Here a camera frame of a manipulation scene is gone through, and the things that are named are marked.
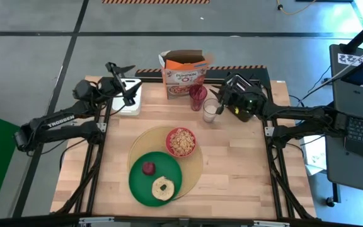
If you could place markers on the toasted bagel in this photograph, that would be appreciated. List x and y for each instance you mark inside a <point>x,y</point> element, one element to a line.
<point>157,192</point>

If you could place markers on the pink translucent cup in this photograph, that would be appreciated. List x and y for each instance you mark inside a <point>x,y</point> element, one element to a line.
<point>198,96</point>

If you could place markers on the black hazard-striped ramp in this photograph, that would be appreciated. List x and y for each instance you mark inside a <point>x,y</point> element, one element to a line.
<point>150,74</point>

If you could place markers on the black toaster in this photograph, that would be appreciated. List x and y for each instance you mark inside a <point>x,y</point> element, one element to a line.
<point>239,81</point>

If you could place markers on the white plastic container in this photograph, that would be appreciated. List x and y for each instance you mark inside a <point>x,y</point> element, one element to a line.
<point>131,108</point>

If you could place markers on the white number label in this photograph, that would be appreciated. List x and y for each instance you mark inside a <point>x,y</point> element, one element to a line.
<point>351,59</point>

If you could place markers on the grey cart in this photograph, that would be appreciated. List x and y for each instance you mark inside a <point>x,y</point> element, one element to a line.
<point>351,176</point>

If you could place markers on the orange bowl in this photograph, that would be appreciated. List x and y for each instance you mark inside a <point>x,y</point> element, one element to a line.
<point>168,148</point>

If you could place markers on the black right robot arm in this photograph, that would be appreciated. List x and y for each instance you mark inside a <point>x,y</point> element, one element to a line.
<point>298,113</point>

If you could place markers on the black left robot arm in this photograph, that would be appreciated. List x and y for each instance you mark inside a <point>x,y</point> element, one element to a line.
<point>58,121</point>

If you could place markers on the black aluminium table frame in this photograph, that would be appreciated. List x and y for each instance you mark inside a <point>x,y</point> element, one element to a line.
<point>94,176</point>

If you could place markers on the red apple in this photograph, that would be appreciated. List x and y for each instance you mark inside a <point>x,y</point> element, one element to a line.
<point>149,168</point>

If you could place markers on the green plate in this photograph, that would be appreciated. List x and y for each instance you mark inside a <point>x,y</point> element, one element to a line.
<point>143,189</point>

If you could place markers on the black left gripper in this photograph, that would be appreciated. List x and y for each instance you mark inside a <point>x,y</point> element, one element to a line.
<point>115,85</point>

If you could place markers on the black caster wheel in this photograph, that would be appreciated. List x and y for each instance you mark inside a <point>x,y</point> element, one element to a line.
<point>331,201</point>

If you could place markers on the yellow woven round placemat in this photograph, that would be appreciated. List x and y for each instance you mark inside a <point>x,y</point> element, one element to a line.
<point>147,142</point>

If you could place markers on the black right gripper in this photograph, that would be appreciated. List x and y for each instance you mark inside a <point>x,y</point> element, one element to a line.
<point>246,104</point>

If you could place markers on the clear glass of milk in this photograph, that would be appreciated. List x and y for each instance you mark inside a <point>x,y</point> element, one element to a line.
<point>210,112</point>

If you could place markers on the pumpkin cereal box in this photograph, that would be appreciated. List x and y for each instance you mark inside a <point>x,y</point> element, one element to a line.
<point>181,75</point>

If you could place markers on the cereal rings heap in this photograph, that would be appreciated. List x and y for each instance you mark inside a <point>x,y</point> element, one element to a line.
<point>182,142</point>

